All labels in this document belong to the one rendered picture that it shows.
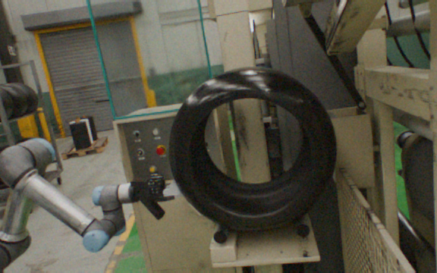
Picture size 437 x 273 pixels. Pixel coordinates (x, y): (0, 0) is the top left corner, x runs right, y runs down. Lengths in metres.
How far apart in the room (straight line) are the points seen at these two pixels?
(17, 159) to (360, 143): 1.24
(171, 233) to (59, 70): 9.53
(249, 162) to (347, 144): 0.41
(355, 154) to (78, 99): 10.09
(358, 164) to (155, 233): 1.14
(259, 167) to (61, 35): 10.00
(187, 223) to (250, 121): 0.74
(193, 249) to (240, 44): 1.14
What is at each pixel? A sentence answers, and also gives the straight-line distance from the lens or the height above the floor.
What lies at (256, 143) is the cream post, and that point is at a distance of 1.47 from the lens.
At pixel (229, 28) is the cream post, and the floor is 1.60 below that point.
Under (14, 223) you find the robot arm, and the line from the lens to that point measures 1.60.
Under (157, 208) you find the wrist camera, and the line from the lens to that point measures 1.34.
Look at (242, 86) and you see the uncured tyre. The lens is 1.05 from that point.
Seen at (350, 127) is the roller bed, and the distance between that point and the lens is 1.42.
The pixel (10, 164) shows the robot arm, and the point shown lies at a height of 1.26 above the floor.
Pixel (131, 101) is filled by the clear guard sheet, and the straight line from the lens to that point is 1.84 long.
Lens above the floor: 1.48
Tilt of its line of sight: 12 degrees down
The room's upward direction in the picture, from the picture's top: 9 degrees counter-clockwise
